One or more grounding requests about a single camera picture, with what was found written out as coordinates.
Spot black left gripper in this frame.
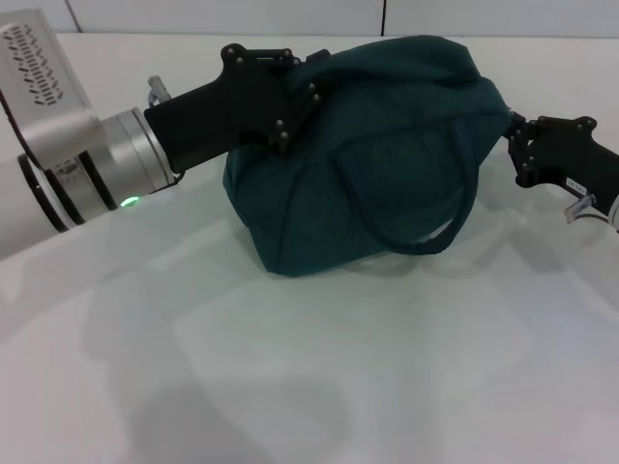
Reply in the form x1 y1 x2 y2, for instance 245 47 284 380
143 43 331 169

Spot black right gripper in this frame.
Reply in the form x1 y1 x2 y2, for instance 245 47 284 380
505 109 619 218

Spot dark teal fabric lunch bag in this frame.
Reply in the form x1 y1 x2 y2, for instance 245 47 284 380
221 34 515 279

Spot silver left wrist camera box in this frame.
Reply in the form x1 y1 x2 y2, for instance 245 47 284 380
0 9 103 171

